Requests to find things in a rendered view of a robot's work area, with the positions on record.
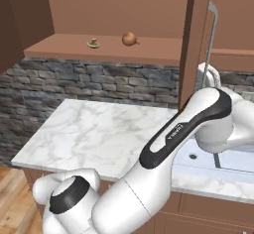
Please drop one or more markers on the brown base cabinets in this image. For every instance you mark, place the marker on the brown base cabinets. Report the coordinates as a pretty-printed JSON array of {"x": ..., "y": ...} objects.
[{"x": 205, "y": 214}]

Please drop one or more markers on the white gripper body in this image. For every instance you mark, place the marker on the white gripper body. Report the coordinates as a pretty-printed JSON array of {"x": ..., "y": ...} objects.
[{"x": 213, "y": 74}]

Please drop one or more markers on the brown onion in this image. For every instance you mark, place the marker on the brown onion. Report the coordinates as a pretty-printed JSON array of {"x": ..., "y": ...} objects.
[{"x": 129, "y": 39}]

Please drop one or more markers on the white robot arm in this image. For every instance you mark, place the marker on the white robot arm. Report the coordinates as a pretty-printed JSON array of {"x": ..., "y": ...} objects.
[{"x": 139, "y": 191}]

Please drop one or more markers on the brown neighbouring wall cabinet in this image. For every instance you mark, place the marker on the brown neighbouring wall cabinet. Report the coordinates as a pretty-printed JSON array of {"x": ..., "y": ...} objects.
[{"x": 234, "y": 20}]

